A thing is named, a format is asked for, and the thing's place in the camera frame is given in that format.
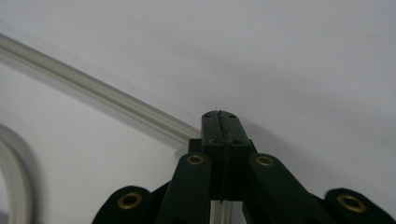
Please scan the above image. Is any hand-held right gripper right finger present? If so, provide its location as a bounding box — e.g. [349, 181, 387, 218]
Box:
[219, 109, 258, 201]

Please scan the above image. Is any white table sheet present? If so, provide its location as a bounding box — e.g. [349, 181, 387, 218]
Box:
[0, 0, 396, 224]

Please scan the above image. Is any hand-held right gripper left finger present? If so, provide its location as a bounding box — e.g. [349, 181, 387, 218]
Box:
[188, 109, 226, 201]

